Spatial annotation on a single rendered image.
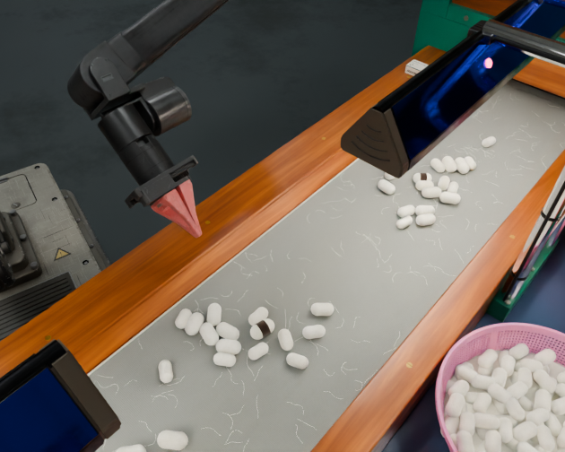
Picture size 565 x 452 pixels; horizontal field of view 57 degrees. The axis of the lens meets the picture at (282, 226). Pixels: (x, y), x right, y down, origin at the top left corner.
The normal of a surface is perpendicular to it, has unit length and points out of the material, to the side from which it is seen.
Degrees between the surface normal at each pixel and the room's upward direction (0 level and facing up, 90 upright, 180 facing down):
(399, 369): 0
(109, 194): 0
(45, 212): 0
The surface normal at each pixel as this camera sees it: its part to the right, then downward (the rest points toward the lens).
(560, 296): 0.00, -0.69
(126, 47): 0.54, -0.19
